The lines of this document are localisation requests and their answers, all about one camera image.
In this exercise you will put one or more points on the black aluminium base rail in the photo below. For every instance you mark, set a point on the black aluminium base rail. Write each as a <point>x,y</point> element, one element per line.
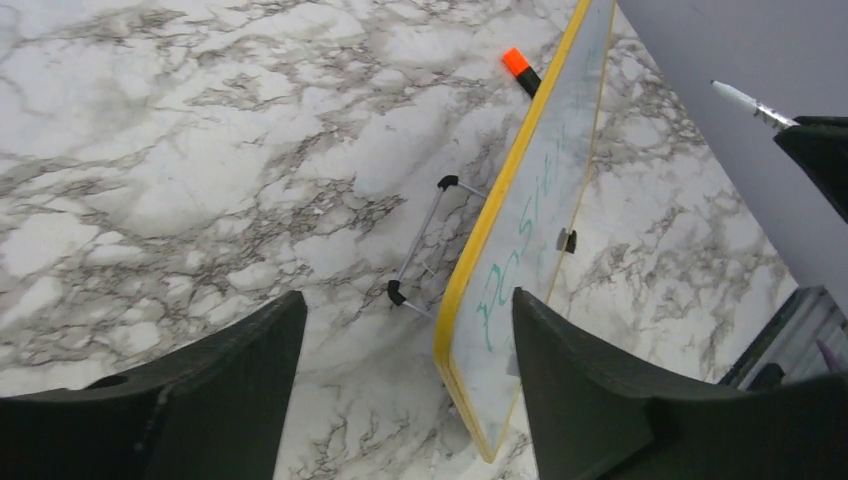
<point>806,338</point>

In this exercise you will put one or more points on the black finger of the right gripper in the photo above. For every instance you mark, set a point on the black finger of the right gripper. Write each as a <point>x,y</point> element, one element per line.
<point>818,145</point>

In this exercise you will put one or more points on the orange-capped black highlighter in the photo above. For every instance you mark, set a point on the orange-capped black highlighter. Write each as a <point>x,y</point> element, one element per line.
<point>521,70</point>

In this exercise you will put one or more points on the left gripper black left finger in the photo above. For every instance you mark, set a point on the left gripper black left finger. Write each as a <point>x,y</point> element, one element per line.
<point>214,409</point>

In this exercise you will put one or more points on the green-capped whiteboard marker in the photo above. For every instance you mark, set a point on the green-capped whiteboard marker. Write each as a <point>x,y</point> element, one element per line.
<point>753,107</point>

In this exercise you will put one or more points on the yellow-framed whiteboard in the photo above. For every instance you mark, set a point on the yellow-framed whiteboard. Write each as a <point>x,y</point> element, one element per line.
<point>515,240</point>

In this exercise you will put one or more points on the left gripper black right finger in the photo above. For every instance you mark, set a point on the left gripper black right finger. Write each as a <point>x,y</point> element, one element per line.
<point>596,411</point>

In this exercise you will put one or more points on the whiteboard wire stand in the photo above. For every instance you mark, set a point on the whiteboard wire stand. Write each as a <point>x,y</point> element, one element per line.
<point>394,287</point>

